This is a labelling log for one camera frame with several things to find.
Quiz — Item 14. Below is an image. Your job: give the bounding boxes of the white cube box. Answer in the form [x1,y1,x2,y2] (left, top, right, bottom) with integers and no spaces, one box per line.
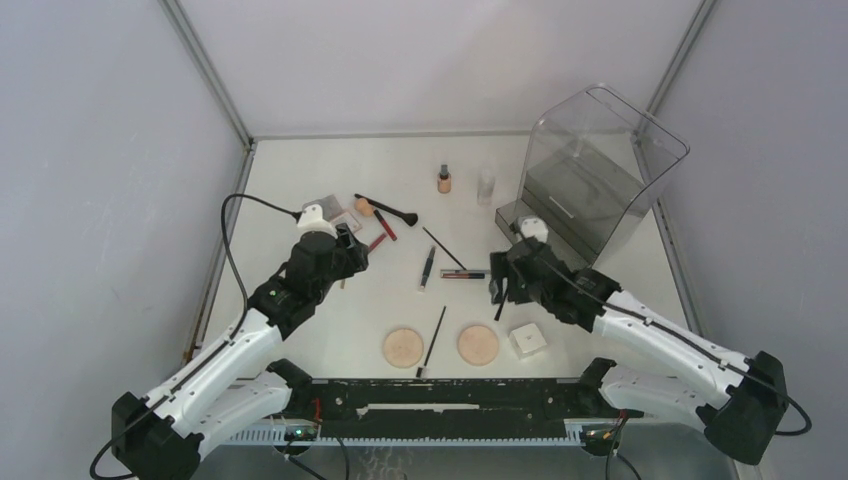
[508,323,548,359]

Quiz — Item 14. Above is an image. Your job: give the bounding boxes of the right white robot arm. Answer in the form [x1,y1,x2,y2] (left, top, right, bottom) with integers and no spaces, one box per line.
[489,238,790,465]

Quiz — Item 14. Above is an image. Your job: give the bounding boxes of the clear eyeshadow palette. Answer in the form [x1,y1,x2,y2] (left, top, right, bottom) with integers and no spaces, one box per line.
[311,195,344,219]

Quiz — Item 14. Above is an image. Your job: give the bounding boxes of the red lip gloss black cap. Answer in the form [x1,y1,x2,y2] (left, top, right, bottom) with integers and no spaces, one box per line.
[374,210,397,241]

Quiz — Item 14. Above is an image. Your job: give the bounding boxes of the red lip gloss silver cap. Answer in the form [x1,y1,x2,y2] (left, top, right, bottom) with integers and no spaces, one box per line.
[368,233,388,252]

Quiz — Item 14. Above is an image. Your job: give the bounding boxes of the foundation bottle with pump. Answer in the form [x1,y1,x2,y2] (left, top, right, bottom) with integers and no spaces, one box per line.
[437,164,452,194]

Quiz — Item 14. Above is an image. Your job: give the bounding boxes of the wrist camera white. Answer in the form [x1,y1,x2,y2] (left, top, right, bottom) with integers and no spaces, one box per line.
[297,203,338,239]
[513,216,549,243]

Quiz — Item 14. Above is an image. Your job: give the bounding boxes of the black concealer tube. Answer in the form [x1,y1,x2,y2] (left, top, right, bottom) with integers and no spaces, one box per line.
[418,246,436,292]

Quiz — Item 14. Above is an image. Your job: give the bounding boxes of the black makeup brush front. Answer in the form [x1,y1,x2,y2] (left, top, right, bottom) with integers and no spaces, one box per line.
[415,306,447,379]

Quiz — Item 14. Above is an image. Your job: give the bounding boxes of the black makeup brush right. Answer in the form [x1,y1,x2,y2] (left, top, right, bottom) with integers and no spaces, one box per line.
[493,298,506,322]

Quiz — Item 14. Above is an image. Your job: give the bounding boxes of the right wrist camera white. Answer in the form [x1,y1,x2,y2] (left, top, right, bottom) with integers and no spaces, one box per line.
[513,216,549,243]

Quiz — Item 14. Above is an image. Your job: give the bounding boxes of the black powder brush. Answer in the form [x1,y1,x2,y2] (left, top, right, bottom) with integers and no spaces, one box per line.
[354,193,419,227]

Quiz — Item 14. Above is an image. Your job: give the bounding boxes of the black mounting rail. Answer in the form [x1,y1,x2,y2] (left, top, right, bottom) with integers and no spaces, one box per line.
[282,378,620,441]

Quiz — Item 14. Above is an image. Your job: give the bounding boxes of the pink powder compact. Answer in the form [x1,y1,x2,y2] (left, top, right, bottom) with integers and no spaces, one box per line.
[330,210,362,233]

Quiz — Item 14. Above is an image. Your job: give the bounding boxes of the clear plastic bottle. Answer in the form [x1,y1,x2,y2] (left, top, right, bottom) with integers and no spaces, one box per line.
[476,166,496,206]

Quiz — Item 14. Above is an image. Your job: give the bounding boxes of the black makeup brush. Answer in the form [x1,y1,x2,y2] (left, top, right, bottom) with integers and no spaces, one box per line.
[415,306,447,379]
[493,298,506,322]

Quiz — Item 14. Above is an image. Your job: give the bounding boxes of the clear acrylic organizer box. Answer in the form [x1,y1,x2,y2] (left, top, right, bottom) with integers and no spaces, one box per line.
[495,84,690,269]

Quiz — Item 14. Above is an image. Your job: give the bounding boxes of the thin black liner pencil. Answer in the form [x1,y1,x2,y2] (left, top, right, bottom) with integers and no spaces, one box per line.
[422,226,467,270]

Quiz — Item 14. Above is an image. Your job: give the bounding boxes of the round powder puff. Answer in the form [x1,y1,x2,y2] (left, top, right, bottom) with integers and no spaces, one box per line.
[457,325,499,367]
[383,328,423,369]

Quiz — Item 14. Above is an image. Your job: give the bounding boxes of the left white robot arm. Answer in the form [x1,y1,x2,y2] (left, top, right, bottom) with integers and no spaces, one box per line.
[110,225,368,479]

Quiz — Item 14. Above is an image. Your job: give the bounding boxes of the beige makeup sponge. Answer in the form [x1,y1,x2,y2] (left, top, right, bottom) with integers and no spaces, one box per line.
[354,198,375,217]

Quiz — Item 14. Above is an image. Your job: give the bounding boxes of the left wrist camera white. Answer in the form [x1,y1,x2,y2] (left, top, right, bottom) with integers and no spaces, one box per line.
[297,203,338,239]

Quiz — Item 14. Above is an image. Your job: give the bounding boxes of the silver and red lip pencils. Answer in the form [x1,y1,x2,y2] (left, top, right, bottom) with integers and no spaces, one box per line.
[440,269,491,280]

